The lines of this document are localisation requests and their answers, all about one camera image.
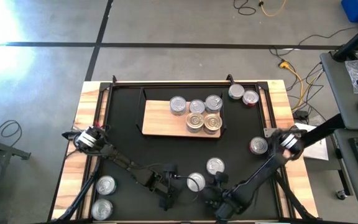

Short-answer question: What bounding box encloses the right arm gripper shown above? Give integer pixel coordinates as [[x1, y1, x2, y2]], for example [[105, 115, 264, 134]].
[[205, 171, 237, 222]]

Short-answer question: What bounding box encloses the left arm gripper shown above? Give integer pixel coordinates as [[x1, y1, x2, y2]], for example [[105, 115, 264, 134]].
[[158, 163, 185, 212]]

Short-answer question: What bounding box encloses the silver-lid blue can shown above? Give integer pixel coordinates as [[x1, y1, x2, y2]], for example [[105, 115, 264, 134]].
[[206, 157, 226, 176]]

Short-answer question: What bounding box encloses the wooden shelf with black frame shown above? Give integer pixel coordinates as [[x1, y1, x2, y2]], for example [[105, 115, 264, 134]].
[[139, 86, 228, 139]]

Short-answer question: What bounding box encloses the silver-lid yellow-teal can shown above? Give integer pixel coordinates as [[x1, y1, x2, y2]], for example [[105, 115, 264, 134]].
[[169, 95, 188, 113]]

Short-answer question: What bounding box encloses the silver-lid green tuna can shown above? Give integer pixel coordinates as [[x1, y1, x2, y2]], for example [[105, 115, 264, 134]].
[[204, 94, 224, 112]]

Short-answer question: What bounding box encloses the silver-lid red can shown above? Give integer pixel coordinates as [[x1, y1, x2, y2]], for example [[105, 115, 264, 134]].
[[249, 136, 269, 156], [242, 90, 260, 108]]

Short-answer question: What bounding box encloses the silver-lid white-green can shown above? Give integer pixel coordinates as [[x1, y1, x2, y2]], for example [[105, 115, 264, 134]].
[[228, 83, 246, 100]]

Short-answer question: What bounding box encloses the black power adapter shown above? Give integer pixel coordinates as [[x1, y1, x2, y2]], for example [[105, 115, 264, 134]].
[[293, 109, 307, 121]]

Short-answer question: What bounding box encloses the black desk support bar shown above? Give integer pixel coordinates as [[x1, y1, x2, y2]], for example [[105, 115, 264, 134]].
[[298, 112, 344, 150]]

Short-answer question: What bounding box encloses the grey desk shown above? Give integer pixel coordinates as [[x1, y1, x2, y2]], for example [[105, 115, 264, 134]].
[[319, 51, 358, 206]]

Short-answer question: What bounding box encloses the blue plastic bin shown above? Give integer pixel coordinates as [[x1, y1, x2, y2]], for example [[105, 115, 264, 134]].
[[340, 0, 358, 23]]

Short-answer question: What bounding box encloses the yellow extension cord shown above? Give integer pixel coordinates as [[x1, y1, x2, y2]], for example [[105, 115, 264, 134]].
[[278, 60, 319, 111]]

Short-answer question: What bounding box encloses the black looped floor cable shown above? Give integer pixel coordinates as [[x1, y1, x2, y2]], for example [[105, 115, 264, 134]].
[[232, 0, 257, 16]]

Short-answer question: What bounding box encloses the yellow floor cable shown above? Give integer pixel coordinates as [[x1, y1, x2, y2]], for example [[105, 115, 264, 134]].
[[259, 0, 289, 19]]

